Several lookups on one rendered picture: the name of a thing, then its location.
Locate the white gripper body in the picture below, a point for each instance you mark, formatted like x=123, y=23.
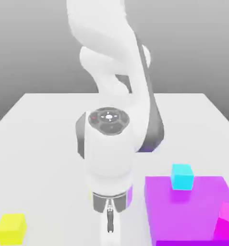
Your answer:
x=119, y=230

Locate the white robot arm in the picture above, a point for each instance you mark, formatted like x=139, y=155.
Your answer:
x=110, y=157

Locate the small cyan cube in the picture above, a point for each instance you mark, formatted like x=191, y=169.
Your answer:
x=182, y=178

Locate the small yellow cube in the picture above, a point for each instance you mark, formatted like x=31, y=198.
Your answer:
x=10, y=229

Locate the small magenta cube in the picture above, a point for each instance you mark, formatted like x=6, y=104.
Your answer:
x=228, y=228

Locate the large purple box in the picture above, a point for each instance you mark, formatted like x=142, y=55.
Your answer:
x=179, y=217

